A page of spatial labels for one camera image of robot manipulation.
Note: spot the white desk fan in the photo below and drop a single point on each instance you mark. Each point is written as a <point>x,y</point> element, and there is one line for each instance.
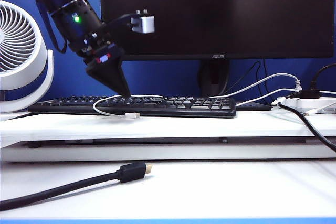
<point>23,77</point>

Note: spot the white power strip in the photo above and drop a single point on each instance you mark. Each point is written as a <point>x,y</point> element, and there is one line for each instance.
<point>294,104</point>

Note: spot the white desk riser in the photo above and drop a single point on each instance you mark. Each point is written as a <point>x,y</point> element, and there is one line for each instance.
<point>157,127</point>

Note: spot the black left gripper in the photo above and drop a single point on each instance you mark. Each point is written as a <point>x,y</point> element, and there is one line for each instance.
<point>105,54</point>

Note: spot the black power adapter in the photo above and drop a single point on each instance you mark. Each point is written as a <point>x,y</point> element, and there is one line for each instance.
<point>307,93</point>

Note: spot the black monitor stand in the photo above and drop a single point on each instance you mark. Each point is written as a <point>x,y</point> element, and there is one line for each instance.
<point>214,77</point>

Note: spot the black mouse pad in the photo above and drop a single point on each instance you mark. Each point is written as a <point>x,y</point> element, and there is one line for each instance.
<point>254,107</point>

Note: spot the black computer keyboard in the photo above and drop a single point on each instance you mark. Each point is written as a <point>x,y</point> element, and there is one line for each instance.
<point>170,108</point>

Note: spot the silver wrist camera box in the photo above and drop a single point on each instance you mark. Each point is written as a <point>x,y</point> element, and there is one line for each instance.
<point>143,23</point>

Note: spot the black ASUS monitor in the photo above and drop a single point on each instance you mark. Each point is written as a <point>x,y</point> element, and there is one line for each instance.
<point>236,11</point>

